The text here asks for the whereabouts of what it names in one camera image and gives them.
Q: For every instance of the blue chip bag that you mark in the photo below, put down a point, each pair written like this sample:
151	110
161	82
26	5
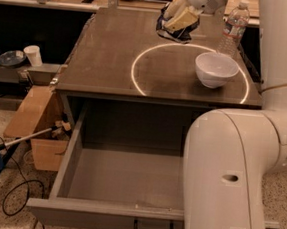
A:
181	35

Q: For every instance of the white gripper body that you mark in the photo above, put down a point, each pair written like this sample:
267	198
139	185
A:
208	7

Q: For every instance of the white bowl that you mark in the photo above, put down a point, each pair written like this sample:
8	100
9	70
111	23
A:
214	69

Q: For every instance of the white paper cup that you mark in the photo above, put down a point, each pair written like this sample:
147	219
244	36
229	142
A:
33	54

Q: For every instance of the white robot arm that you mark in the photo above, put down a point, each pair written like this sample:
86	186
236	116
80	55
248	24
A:
228	151

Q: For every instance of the cardboard box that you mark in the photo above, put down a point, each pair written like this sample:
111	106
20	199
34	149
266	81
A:
39	110

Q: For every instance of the clear plastic water bottle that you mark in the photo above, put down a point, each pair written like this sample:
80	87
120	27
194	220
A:
234	29

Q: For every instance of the dark plate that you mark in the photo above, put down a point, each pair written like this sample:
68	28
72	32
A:
12	59

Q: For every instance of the grey open top drawer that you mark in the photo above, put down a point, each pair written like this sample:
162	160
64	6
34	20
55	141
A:
124	161

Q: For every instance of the low side shelf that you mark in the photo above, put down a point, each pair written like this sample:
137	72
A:
41	75

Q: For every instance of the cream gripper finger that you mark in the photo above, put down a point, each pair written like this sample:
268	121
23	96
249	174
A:
180	18
176	4

